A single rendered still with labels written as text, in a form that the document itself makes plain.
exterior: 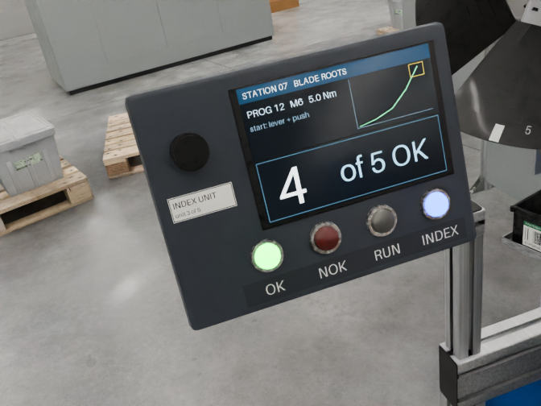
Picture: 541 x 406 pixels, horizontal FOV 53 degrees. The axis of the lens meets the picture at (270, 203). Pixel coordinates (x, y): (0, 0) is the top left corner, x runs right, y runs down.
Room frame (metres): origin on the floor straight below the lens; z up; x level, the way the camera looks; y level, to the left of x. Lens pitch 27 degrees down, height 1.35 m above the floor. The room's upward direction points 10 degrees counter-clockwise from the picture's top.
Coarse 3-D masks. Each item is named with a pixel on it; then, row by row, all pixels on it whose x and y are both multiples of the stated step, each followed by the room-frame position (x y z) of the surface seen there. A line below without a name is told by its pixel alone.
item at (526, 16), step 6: (528, 0) 1.02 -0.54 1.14; (534, 0) 1.02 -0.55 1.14; (540, 0) 1.02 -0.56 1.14; (528, 6) 1.01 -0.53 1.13; (534, 6) 1.01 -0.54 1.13; (540, 6) 1.01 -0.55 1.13; (528, 12) 1.01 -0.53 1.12; (534, 12) 1.01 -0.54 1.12; (540, 12) 1.00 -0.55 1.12; (522, 18) 1.01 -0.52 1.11; (528, 18) 1.00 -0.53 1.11; (534, 18) 1.00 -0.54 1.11; (540, 18) 1.00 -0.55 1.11; (534, 24) 0.99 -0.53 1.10; (540, 24) 0.99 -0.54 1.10
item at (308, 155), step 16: (272, 160) 0.39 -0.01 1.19; (288, 160) 0.39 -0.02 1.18; (304, 160) 0.39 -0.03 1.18; (272, 176) 0.38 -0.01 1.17; (288, 176) 0.38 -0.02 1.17; (304, 176) 0.39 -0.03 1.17; (320, 176) 0.39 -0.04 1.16; (272, 192) 0.38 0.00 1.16; (288, 192) 0.38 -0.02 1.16; (304, 192) 0.38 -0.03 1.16; (320, 192) 0.38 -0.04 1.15; (272, 208) 0.37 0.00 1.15; (288, 208) 0.38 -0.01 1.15; (304, 208) 0.38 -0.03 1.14; (320, 208) 0.38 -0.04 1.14
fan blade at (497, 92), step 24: (528, 24) 0.99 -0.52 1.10; (504, 48) 0.98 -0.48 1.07; (528, 48) 0.96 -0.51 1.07; (480, 72) 0.98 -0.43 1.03; (504, 72) 0.95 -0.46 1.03; (528, 72) 0.94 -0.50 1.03; (456, 96) 0.98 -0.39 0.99; (480, 96) 0.95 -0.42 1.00; (504, 96) 0.93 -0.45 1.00; (528, 96) 0.91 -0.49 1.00; (480, 120) 0.93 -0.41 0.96; (504, 120) 0.90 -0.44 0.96; (528, 120) 0.88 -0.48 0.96; (504, 144) 0.88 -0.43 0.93; (528, 144) 0.85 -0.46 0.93
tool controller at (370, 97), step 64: (256, 64) 0.41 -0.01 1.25; (320, 64) 0.41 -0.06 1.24; (384, 64) 0.42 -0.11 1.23; (448, 64) 0.43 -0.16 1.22; (192, 128) 0.39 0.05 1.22; (256, 128) 0.39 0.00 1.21; (320, 128) 0.40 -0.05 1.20; (384, 128) 0.41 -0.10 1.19; (448, 128) 0.42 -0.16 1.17; (192, 192) 0.37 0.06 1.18; (256, 192) 0.38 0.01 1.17; (384, 192) 0.39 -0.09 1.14; (448, 192) 0.40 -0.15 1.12; (192, 256) 0.36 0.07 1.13; (320, 256) 0.37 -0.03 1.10; (384, 256) 0.38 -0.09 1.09; (192, 320) 0.34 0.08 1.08
